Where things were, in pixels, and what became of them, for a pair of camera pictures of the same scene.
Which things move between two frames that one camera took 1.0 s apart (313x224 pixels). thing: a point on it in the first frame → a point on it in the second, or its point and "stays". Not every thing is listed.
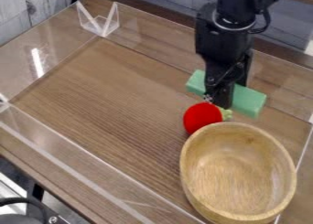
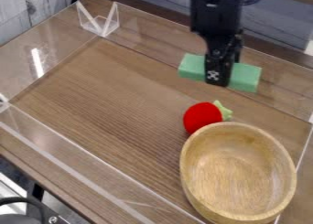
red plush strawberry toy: [204, 113] stays
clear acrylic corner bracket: [101, 25] stays
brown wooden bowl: [237, 171] stays
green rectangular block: [248, 101] → [245, 77]
